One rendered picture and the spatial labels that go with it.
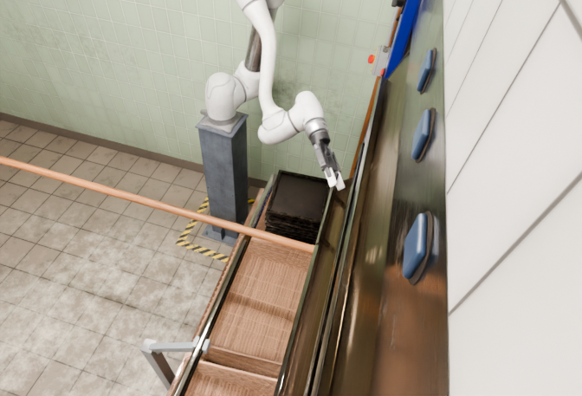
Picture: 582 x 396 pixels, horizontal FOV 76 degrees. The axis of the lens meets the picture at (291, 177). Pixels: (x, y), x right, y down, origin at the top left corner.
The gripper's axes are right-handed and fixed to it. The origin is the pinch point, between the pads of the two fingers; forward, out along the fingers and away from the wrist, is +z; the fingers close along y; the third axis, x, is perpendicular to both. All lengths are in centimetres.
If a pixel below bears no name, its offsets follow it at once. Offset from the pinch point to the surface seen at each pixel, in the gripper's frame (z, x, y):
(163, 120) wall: -131, 130, 37
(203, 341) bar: 42, 41, -37
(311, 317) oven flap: 45, 12, -23
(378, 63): -51, -30, 23
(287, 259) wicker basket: 8, 55, 39
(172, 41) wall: -137, 70, 1
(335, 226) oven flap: 18.1, 3.5, -5.5
